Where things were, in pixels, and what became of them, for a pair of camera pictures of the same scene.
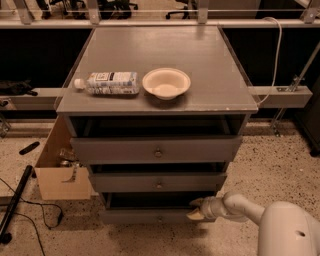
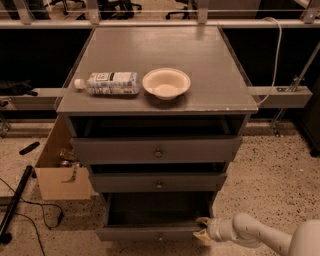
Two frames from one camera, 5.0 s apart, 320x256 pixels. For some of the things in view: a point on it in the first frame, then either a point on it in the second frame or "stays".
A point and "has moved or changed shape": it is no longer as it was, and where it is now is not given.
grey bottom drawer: [150, 208] has moved or changed shape
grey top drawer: [156, 149] stays
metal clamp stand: [293, 87] stays
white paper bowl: [166, 83] stays
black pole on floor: [5, 236] stays
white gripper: [209, 207] -> [212, 228]
